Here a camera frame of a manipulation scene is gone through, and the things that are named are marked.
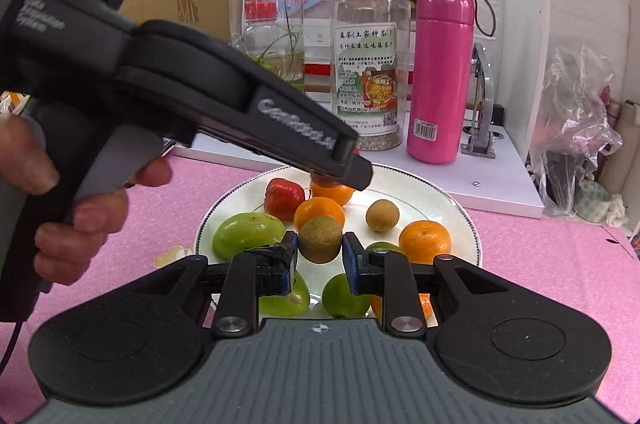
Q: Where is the brown kiwi front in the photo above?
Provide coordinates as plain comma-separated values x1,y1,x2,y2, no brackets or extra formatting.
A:
298,215,343,265

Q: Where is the red wax apple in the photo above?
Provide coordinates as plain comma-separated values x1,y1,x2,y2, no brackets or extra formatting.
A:
264,178,306,222

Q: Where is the brown kiwi back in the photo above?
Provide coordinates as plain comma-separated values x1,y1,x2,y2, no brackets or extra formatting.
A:
366,199,399,233

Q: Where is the small green tomato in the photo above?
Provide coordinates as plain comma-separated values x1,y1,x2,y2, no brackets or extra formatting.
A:
321,274,370,319
366,241,401,253

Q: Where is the grey metal bracket right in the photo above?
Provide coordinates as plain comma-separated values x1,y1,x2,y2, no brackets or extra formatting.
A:
460,43,496,160

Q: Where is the brown kiwi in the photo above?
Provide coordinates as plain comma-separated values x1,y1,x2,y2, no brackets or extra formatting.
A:
298,215,343,265
366,199,399,233

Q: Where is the white round plate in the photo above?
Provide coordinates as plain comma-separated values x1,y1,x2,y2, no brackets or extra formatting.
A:
193,163,484,320

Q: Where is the pink thermos bottle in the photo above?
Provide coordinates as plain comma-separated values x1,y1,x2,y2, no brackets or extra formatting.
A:
407,0,480,165

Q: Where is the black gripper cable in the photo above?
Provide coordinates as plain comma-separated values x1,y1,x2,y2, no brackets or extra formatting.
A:
0,320,25,378

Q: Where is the large green fruit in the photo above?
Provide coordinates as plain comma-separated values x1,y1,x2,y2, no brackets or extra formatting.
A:
213,213,286,260
259,271,310,318

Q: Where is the person's left hand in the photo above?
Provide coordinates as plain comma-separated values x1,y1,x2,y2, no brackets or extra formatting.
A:
0,113,175,288

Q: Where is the clear plastic bag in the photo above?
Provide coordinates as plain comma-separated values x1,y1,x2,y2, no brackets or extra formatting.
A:
528,42,623,217

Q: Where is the clear labelled tea jar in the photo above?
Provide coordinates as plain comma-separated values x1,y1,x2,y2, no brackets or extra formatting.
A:
330,0,411,151

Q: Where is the orange tangerine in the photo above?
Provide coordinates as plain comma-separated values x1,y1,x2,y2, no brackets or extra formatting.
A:
310,174,355,206
398,220,452,265
293,196,345,230
370,294,433,321

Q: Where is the small green tomato front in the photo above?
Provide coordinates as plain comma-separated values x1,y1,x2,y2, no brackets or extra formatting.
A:
321,274,370,319

